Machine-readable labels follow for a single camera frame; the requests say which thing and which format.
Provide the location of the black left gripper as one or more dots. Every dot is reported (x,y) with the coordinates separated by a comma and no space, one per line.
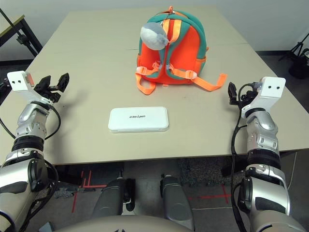
(50,94)

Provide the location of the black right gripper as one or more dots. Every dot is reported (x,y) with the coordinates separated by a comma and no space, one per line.
(247,95)

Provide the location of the orange and teal backpack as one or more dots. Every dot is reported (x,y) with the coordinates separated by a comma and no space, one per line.
(181,55)

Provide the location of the white hard pencil case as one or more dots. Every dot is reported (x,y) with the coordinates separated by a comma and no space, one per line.
(138,119)

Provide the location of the grey plush toy pendant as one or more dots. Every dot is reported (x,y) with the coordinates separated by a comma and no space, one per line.
(153,36)

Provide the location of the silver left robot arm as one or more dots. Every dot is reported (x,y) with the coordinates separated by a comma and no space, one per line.
(29,120)

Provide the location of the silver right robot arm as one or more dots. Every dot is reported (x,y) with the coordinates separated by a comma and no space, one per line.
(263,130)

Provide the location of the black bin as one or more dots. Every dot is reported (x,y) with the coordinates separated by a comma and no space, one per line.
(300,65)

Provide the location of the black tripod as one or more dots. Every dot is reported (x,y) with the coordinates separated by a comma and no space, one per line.
(298,47)

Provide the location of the grey crumpled cloth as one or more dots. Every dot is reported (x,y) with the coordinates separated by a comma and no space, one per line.
(66,192)

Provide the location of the grey right robot leg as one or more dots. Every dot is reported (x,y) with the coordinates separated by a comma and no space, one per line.
(176,203)

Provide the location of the grey robot leg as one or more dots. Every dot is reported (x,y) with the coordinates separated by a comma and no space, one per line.
(108,198)
(176,203)

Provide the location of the grey left robot leg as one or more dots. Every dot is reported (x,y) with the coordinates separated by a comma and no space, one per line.
(108,198)

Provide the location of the beige robot torso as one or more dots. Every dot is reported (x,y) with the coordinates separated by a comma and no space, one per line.
(120,224)

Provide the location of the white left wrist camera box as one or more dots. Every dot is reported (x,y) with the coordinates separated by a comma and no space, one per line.
(18,81)

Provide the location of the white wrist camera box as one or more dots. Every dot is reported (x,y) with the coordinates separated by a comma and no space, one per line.
(272,87)
(18,81)

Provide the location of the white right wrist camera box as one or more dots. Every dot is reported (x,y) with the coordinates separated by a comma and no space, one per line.
(272,87)

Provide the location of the black frame side table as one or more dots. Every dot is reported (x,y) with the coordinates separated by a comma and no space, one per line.
(14,26)

